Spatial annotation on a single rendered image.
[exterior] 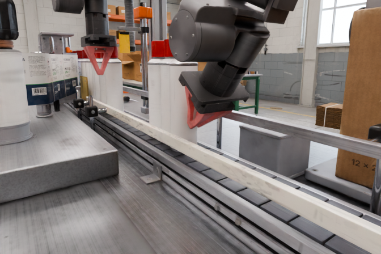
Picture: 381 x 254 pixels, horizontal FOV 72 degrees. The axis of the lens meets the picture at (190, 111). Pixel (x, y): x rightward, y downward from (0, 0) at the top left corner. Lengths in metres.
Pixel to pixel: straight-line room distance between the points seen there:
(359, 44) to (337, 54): 5.87
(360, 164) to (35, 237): 0.47
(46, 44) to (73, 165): 0.73
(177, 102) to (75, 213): 0.23
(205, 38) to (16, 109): 0.45
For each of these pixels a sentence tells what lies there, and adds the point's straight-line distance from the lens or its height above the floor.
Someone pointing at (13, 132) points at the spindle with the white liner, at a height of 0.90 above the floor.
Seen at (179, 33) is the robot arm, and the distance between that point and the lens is 0.32.
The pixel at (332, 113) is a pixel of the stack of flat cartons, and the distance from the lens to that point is 4.64.
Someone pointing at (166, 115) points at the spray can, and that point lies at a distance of 0.52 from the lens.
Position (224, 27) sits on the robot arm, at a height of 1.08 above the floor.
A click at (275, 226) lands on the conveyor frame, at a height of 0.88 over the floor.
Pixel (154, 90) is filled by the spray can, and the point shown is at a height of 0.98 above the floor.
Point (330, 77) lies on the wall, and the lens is 6.41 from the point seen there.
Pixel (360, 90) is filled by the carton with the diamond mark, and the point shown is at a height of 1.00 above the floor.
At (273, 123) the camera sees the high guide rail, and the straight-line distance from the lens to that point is 0.39.
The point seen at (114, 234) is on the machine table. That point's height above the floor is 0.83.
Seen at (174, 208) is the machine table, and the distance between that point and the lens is 0.42.
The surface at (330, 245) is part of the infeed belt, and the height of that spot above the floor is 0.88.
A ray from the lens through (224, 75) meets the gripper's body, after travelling 0.37.
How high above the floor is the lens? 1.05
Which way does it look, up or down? 11 degrees down
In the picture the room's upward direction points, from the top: straight up
